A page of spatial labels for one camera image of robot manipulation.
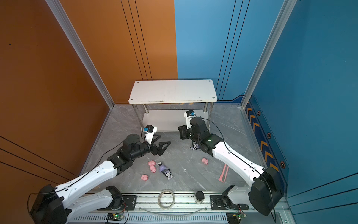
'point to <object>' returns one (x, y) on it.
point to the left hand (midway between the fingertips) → (165, 138)
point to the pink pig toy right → (205, 161)
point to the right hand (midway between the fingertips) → (177, 128)
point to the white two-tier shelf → (162, 103)
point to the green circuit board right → (239, 215)
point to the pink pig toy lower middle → (153, 169)
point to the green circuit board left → (114, 217)
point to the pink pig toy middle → (151, 163)
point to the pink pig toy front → (144, 177)
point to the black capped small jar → (199, 197)
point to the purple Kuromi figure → (161, 166)
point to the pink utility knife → (221, 177)
